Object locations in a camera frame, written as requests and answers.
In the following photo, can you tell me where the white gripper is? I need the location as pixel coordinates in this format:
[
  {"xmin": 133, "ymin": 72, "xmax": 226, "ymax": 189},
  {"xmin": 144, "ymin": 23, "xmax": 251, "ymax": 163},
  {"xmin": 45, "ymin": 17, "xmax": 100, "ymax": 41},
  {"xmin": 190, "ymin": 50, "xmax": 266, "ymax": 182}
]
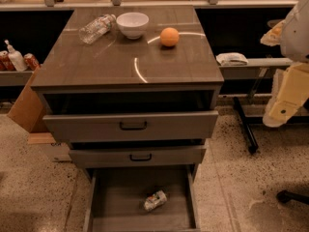
[{"xmin": 260, "ymin": 20, "xmax": 309, "ymax": 128}]

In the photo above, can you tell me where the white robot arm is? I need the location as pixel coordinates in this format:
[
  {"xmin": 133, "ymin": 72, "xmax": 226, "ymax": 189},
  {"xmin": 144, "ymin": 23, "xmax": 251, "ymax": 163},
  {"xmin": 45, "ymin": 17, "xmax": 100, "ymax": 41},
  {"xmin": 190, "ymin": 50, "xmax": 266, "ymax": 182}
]
[{"xmin": 260, "ymin": 0, "xmax": 309, "ymax": 128}]

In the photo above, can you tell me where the top grey drawer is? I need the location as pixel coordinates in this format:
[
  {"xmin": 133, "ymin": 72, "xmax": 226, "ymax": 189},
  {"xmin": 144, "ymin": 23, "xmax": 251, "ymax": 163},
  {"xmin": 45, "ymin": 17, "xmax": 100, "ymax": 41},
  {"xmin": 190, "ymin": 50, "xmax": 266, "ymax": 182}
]
[{"xmin": 43, "ymin": 111, "xmax": 218, "ymax": 143}]

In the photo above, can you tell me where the grey drawer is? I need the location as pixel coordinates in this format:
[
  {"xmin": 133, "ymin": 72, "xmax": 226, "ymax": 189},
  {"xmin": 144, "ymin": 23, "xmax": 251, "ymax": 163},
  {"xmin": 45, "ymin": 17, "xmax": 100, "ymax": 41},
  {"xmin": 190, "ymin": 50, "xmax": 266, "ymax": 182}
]
[
  {"xmin": 83, "ymin": 165, "xmax": 201, "ymax": 232},
  {"xmin": 69, "ymin": 146, "xmax": 206, "ymax": 168},
  {"xmin": 43, "ymin": 111, "xmax": 218, "ymax": 143}
]

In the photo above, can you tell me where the middle grey drawer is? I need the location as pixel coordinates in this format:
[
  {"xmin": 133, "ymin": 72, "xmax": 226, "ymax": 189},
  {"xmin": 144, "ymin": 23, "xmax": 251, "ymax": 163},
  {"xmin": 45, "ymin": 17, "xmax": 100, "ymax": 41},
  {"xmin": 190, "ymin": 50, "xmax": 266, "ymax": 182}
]
[{"xmin": 69, "ymin": 146, "xmax": 206, "ymax": 168}]

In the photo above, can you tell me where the grey drawer cabinet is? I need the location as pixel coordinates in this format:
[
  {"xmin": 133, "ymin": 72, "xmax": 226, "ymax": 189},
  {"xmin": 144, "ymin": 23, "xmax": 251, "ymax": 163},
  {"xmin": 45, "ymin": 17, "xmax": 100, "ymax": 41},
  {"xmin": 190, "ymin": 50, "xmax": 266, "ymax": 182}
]
[{"xmin": 31, "ymin": 5, "xmax": 225, "ymax": 232}]

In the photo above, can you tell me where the bottom grey drawer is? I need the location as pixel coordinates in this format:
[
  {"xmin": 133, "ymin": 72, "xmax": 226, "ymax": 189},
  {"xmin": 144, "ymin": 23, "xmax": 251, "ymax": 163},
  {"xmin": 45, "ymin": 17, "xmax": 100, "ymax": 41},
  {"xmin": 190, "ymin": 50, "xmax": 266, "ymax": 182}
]
[{"xmin": 83, "ymin": 165, "xmax": 201, "ymax": 232}]

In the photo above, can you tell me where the red soda can at edge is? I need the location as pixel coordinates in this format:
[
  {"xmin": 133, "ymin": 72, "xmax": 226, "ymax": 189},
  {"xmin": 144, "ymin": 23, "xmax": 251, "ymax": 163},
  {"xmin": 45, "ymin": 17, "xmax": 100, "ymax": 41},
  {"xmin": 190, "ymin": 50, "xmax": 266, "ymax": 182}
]
[{"xmin": 0, "ymin": 50, "xmax": 14, "ymax": 72}]

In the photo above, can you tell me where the folded white cloth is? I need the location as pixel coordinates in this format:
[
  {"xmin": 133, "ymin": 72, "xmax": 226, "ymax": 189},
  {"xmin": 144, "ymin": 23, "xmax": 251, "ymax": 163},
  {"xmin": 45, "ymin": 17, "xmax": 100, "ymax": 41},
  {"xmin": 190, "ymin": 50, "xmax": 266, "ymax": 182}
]
[{"xmin": 216, "ymin": 52, "xmax": 248, "ymax": 66}]

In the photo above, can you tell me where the orange fruit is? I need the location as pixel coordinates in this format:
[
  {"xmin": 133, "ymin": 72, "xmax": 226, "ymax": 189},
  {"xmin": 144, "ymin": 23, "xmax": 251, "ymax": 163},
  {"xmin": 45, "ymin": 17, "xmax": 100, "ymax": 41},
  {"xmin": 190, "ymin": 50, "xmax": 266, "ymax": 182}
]
[{"xmin": 160, "ymin": 27, "xmax": 180, "ymax": 47}]

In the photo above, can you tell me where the black chair base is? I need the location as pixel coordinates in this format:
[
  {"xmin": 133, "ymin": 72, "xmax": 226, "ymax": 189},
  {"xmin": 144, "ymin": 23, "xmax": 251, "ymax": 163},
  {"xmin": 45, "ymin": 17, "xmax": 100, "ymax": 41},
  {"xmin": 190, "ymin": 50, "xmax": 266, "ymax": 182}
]
[{"xmin": 276, "ymin": 190, "xmax": 309, "ymax": 205}]

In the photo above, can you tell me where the white ceramic bowl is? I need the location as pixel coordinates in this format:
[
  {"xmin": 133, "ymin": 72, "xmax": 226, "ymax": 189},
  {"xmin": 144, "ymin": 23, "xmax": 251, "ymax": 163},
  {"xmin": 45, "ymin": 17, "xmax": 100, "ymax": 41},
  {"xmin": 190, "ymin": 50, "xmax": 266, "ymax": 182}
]
[{"xmin": 116, "ymin": 13, "xmax": 150, "ymax": 40}]

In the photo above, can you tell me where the clear plastic water bottle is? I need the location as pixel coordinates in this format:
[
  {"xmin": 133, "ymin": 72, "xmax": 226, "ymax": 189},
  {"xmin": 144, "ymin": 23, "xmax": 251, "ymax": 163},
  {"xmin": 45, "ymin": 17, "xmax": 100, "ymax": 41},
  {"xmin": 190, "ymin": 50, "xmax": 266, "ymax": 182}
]
[{"xmin": 79, "ymin": 14, "xmax": 116, "ymax": 44}]

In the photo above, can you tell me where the white flat box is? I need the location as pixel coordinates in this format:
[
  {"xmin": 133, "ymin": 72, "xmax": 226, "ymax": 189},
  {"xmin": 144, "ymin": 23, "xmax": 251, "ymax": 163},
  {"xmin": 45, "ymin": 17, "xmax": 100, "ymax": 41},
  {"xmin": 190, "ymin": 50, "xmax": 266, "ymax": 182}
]
[{"xmin": 28, "ymin": 132, "xmax": 70, "ymax": 162}]

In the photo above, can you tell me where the brown cardboard box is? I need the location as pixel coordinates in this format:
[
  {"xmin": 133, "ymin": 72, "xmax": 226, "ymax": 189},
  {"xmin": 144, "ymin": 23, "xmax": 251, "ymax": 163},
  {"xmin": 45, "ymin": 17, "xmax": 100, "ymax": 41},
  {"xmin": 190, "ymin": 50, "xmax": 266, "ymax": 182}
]
[{"xmin": 8, "ymin": 70, "xmax": 48, "ymax": 133}]

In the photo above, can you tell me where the white pump bottle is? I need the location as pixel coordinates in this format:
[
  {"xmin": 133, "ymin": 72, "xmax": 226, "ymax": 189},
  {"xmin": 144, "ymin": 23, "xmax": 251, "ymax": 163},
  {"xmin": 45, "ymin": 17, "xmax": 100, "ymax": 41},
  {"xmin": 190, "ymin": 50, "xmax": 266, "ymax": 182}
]
[{"xmin": 5, "ymin": 40, "xmax": 28, "ymax": 72}]

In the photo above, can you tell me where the black table leg frame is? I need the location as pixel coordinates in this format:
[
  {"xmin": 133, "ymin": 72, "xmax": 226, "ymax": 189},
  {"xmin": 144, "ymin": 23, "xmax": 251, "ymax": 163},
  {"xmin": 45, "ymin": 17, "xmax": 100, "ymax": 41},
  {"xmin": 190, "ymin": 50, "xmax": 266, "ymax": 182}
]
[{"xmin": 233, "ymin": 97, "xmax": 309, "ymax": 155}]

